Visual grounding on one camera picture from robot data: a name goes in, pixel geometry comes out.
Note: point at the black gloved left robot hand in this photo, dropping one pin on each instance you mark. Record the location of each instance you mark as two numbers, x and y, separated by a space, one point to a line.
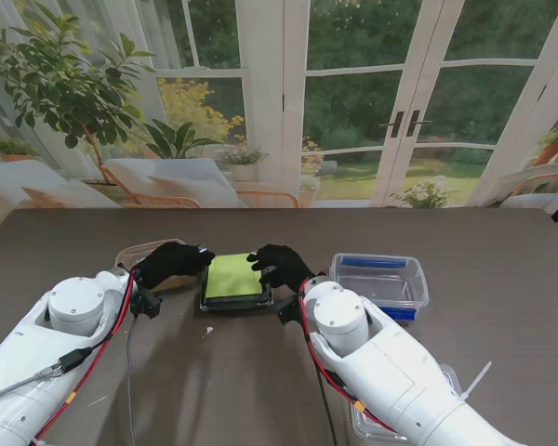
174 267

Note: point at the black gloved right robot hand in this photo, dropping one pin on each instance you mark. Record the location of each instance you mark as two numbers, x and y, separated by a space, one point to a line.
283 269

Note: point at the brown kraft paper container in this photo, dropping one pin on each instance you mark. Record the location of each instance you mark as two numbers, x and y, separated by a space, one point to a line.
181 281

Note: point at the clear lid with white label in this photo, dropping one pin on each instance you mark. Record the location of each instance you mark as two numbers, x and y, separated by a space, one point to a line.
130 253

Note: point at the clear lid with green sheet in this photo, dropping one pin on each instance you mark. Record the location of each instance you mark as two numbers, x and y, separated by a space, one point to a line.
232 279

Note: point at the black plastic tray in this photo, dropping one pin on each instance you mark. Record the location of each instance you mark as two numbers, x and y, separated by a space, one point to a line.
237 306

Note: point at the clear container with blue clips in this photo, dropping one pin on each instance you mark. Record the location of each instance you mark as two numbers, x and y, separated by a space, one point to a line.
390 283

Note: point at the clear lid with blue mark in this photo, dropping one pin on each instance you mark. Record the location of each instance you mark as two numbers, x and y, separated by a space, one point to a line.
367 423

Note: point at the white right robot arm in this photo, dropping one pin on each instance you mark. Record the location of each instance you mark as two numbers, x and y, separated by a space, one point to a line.
390 367

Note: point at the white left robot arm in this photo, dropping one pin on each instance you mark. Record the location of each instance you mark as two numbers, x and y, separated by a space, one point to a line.
51 353

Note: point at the small white scrap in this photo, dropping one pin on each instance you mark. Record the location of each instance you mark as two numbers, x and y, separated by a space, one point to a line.
208 331

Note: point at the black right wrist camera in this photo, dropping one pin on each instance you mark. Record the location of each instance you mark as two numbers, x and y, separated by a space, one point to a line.
289 312

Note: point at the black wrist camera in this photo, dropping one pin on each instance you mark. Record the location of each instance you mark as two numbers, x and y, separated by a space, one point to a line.
289 312
146 303

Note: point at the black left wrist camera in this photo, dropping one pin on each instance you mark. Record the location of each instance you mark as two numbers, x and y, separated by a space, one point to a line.
146 303

